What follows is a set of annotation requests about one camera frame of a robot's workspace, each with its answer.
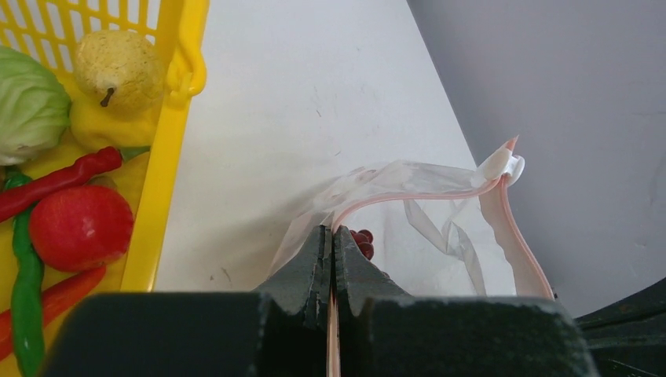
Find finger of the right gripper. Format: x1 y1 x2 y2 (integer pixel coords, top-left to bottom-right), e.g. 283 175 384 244
576 279 665 376

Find purple grapes toy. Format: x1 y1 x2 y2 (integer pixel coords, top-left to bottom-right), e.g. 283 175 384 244
350 229 375 260

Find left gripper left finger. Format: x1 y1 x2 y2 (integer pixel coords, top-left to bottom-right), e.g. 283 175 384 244
41 225 331 376

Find yellow pear toy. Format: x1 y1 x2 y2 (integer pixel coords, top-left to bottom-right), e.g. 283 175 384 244
70 30 166 151

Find orange carrot toy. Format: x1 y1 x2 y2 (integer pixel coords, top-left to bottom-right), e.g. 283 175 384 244
1 265 107 361

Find yellow plastic basket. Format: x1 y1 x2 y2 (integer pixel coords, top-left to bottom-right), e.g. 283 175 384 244
0 0 210 377

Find clear pink-dotted zip bag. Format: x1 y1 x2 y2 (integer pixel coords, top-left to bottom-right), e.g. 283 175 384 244
269 139 554 299

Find green cabbage toy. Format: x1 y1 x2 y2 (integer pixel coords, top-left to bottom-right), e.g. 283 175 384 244
1 46 71 166

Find green bean toy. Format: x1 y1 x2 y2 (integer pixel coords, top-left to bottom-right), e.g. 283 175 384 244
10 199 46 376

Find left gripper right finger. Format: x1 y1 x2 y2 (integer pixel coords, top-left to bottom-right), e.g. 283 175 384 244
333 227 598 376

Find red chili pepper toy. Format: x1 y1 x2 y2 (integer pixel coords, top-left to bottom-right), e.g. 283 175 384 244
1 146 151 222

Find red tomato toy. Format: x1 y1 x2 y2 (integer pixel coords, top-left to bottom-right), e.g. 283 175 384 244
28 185 134 273

